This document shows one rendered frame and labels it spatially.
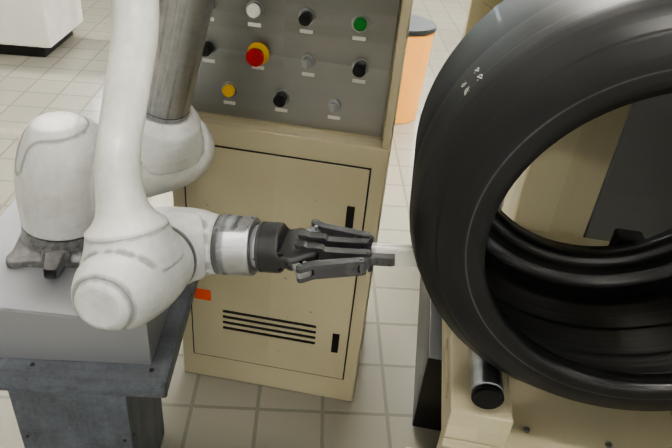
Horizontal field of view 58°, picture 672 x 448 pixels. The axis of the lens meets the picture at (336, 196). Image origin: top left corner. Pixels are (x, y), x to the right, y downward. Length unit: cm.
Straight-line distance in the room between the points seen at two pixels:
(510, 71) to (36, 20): 406
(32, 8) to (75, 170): 336
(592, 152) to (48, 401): 122
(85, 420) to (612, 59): 130
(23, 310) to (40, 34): 346
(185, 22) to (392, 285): 160
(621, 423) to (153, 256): 75
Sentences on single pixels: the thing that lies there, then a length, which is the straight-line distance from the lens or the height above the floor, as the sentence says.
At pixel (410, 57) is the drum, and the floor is 43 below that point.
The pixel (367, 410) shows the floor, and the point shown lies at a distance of 201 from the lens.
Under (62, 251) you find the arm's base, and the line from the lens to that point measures 128.
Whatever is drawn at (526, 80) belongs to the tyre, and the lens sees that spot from 65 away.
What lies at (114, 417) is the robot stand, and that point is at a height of 38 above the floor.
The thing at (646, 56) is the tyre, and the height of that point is 140.
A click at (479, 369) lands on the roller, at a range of 91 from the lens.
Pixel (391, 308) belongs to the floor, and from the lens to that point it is 235.
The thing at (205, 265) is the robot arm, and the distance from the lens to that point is 90.
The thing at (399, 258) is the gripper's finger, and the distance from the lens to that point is 87.
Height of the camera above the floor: 156
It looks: 32 degrees down
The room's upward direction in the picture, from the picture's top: 6 degrees clockwise
